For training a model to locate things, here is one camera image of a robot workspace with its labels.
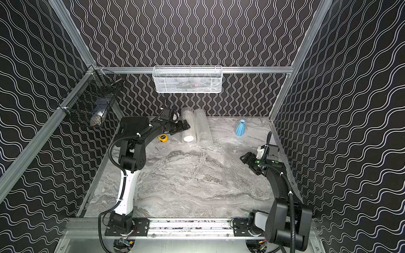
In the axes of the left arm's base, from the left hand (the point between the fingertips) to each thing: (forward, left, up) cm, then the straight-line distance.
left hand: (184, 125), depth 105 cm
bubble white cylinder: (-8, -4, -1) cm, 9 cm away
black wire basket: (-1, +55, +18) cm, 57 cm away
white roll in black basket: (-15, +43, +17) cm, 49 cm away
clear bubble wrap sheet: (-33, -34, -9) cm, 48 cm away
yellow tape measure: (-7, +14, -7) cm, 17 cm away
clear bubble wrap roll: (-4, -13, 0) cm, 13 cm away
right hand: (-25, -38, +1) cm, 45 cm away
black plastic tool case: (-2, +36, -3) cm, 36 cm away
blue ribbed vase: (0, -37, 0) cm, 37 cm away
